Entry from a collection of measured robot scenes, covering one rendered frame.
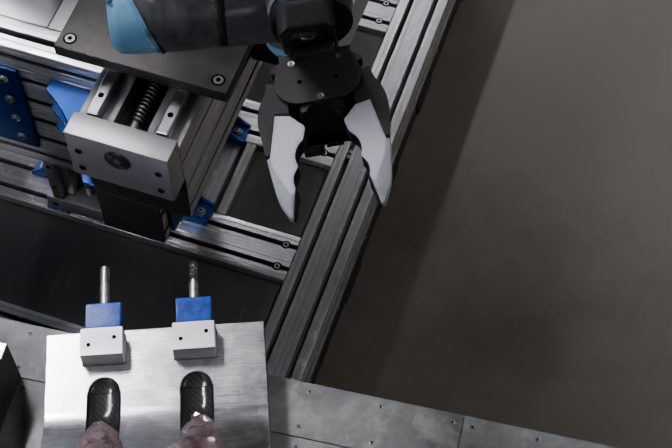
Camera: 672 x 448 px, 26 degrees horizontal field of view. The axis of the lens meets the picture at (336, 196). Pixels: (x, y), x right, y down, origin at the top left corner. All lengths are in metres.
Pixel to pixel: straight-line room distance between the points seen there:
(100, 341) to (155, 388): 0.08
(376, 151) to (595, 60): 1.97
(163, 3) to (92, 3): 0.45
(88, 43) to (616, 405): 1.31
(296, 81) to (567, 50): 1.94
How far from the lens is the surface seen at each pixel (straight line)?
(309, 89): 1.18
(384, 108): 1.17
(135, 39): 1.38
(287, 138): 1.17
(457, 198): 2.86
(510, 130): 2.96
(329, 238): 2.54
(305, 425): 1.76
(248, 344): 1.75
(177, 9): 1.37
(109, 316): 1.77
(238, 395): 1.72
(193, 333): 1.73
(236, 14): 1.37
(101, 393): 1.74
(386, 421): 1.76
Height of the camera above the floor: 2.42
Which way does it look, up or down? 58 degrees down
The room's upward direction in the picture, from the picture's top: straight up
